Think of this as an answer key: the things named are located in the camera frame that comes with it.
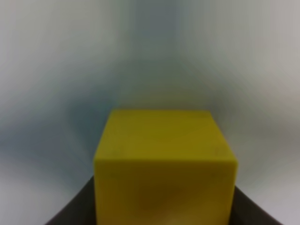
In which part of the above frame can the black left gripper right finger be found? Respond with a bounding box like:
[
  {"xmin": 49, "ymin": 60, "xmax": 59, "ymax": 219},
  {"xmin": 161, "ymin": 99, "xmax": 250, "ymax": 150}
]
[{"xmin": 229, "ymin": 187, "xmax": 282, "ymax": 225}]

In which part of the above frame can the yellow block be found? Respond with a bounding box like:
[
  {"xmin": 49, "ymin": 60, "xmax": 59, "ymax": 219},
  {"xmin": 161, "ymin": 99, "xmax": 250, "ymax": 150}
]
[{"xmin": 94, "ymin": 109, "xmax": 238, "ymax": 225}]

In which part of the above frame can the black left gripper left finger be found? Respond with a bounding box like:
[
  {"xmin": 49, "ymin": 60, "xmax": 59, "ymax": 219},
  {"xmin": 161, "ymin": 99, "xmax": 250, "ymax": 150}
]
[{"xmin": 46, "ymin": 177, "xmax": 97, "ymax": 225}]

